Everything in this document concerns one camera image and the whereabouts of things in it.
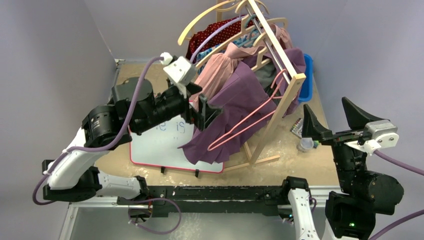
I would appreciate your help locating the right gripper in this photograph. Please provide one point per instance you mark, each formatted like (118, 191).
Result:
(344, 136)

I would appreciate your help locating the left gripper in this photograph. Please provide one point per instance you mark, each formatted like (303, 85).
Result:
(206, 113)

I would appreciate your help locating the purple pleated skirt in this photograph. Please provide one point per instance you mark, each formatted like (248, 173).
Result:
(239, 97)

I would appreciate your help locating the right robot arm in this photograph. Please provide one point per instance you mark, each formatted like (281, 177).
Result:
(351, 213)

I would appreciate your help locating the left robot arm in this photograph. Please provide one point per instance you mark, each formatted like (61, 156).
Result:
(133, 109)

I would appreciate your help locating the empty wooden hanger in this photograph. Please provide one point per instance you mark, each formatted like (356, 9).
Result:
(219, 7)

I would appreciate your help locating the purple hanger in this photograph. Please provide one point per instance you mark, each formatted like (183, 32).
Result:
(212, 35)

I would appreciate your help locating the clear plastic cup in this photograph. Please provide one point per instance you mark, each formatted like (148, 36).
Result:
(305, 145)

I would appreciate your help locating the pink garment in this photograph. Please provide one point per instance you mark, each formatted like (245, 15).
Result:
(221, 66)

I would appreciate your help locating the marker pack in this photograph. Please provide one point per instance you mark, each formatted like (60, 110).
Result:
(296, 129)

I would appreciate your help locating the blue plastic bin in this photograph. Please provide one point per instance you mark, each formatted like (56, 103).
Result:
(306, 91)

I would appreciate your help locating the white board with pink edge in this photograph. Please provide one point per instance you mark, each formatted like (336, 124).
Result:
(159, 147)

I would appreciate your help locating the blue floral garment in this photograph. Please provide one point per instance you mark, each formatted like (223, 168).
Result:
(243, 41)

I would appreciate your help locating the grey garment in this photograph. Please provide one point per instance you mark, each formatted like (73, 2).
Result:
(266, 76)

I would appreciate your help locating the wooden clothes rack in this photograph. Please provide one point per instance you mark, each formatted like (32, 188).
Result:
(287, 83)

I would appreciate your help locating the red polka dot dress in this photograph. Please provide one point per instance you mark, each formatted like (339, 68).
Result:
(198, 38)

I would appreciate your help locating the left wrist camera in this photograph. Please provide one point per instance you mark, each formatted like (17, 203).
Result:
(179, 71)

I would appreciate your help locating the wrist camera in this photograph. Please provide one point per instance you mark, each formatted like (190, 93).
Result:
(179, 71)
(376, 135)

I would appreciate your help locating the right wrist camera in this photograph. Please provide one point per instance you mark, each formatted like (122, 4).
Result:
(376, 135)

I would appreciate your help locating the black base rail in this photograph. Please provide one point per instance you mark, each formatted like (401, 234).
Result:
(163, 200)

